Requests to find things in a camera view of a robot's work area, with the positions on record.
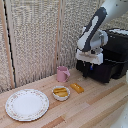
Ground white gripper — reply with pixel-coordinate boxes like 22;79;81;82
75;48;104;78

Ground black air fryer drawer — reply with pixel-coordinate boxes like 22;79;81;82
75;58;119;84

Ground yellow rectangular food block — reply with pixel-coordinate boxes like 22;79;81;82
70;82;85;95

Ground pink mug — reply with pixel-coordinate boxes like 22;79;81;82
56;66;72;83

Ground yellow fries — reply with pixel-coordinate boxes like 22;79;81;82
53;87;69;98

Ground small white bowl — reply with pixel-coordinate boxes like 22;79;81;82
51;85;71;102

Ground white rounded object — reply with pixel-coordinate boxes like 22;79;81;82
115;109;128;128

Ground beige woven folding screen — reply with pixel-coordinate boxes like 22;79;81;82
0;0;128;94

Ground white floral rim plate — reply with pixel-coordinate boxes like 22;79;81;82
4;88;50;122

